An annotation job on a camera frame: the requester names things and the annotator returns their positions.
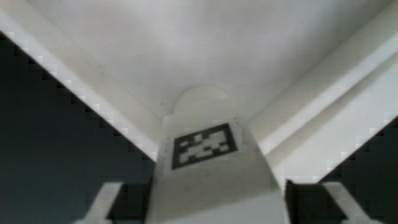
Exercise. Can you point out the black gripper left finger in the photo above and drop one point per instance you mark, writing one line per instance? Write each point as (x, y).
(119, 204)

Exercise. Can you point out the white square table top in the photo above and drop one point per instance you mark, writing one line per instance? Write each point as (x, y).
(288, 52)

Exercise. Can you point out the white table leg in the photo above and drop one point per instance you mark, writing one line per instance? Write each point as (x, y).
(214, 183)

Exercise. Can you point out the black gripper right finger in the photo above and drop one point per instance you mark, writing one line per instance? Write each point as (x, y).
(324, 205)

